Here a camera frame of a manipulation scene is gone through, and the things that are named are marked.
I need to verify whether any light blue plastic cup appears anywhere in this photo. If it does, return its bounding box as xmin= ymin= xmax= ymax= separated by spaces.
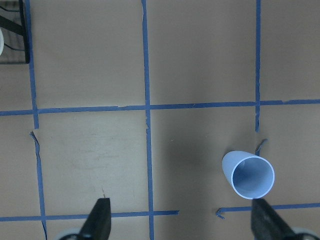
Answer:
xmin=221 ymin=150 xmax=276 ymax=200

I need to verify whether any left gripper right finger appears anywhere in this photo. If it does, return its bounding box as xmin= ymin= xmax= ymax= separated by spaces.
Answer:
xmin=251 ymin=198 xmax=320 ymax=240

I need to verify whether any black wire mug rack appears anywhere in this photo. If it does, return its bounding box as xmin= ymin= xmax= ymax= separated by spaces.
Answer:
xmin=0 ymin=0 xmax=30 ymax=65

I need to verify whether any white mug on rack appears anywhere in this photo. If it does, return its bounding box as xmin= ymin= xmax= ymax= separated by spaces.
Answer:
xmin=0 ymin=29 xmax=5 ymax=56

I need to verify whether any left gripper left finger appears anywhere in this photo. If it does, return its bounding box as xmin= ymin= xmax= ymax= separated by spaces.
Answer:
xmin=55 ymin=198 xmax=112 ymax=240

